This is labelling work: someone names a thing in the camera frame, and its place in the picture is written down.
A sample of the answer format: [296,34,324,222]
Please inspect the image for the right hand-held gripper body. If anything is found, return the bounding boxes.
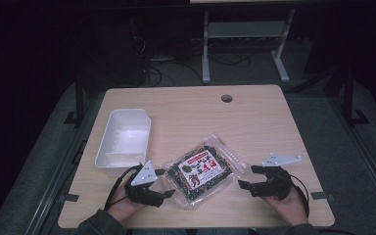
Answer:
[250,152,303,201]

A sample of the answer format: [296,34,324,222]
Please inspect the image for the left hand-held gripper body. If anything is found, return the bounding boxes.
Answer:
[124,160,165,209]

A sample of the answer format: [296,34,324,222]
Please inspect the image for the clear snack packet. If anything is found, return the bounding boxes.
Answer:
[161,133,248,211]

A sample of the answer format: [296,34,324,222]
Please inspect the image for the white plastic bin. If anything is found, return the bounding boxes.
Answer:
[94,108,152,169]

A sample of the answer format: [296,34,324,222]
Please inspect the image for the person's left hand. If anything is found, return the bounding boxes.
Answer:
[107,184,147,223]

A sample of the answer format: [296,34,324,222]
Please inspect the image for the person's right hand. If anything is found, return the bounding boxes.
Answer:
[261,186,308,227]

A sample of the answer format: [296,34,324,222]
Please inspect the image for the grey tape strip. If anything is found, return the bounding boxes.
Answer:
[310,191,336,201]
[58,193,80,204]

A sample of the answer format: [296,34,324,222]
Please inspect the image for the black metal stand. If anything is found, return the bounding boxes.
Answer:
[63,77,86,129]
[326,67,370,127]

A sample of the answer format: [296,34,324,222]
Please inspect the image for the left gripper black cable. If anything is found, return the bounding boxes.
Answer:
[103,164,144,212]

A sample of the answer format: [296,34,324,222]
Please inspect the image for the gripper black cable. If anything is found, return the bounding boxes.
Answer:
[289,173,310,219]
[103,164,144,212]

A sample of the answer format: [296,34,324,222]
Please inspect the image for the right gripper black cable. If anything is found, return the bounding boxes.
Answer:
[289,173,310,219]

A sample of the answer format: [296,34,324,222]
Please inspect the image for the black floor cables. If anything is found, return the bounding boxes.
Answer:
[133,35,253,88]

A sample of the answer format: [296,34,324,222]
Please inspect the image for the white metal desk frame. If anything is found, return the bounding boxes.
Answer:
[201,9,297,84]

